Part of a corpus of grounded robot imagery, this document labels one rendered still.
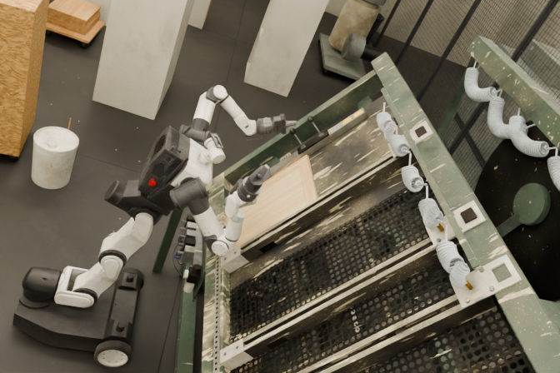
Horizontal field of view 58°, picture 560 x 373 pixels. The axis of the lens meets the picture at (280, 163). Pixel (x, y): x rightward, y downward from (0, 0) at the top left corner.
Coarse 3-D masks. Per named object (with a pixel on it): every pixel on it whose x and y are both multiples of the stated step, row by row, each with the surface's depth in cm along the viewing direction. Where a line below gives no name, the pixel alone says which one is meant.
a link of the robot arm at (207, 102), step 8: (216, 88) 265; (224, 88) 268; (200, 96) 267; (208, 96) 262; (216, 96) 264; (224, 96) 267; (200, 104) 262; (208, 104) 262; (200, 112) 259; (208, 112) 261; (208, 120) 260
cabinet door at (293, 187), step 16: (304, 160) 271; (288, 176) 271; (304, 176) 262; (272, 192) 271; (288, 192) 262; (304, 192) 253; (240, 208) 281; (256, 208) 271; (272, 208) 261; (288, 208) 253; (256, 224) 262; (272, 224) 253; (240, 240) 262
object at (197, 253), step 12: (192, 216) 292; (180, 228) 286; (192, 228) 285; (180, 240) 295; (192, 240) 277; (180, 252) 272; (192, 252) 270; (204, 252) 270; (180, 264) 279; (192, 264) 268; (204, 264) 262; (192, 276) 260; (192, 288) 268; (192, 300) 269
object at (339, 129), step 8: (344, 120) 268; (352, 120) 263; (360, 120) 264; (336, 128) 267; (344, 128) 266; (328, 136) 268; (336, 136) 268; (320, 144) 271; (296, 152) 277; (304, 152) 273; (312, 152) 273; (288, 160) 277; (296, 160) 275; (272, 168) 281; (280, 168) 278; (272, 176) 281
